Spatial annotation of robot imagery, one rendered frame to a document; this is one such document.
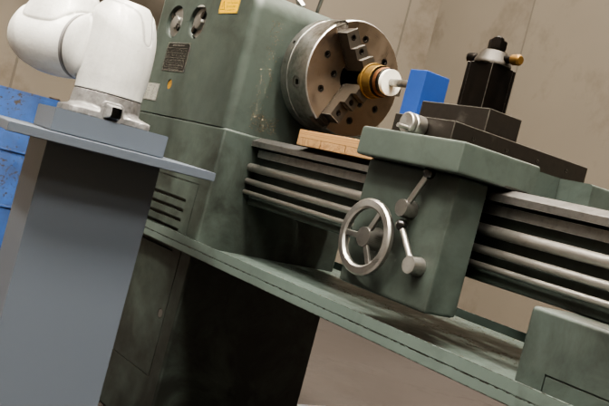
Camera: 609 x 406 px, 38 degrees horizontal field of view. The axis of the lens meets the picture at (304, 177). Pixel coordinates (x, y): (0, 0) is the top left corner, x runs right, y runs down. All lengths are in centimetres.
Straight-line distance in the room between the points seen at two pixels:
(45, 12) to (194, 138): 60
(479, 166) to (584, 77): 339
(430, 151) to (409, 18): 463
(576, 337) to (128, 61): 110
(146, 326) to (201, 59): 77
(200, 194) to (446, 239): 92
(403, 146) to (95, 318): 77
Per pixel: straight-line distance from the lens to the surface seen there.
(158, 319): 250
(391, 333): 168
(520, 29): 559
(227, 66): 245
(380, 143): 179
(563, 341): 150
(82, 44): 204
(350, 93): 234
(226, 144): 238
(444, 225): 168
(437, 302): 170
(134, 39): 201
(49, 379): 203
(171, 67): 274
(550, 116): 513
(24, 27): 218
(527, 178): 176
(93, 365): 204
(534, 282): 165
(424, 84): 214
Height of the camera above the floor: 78
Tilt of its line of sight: level
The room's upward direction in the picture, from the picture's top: 15 degrees clockwise
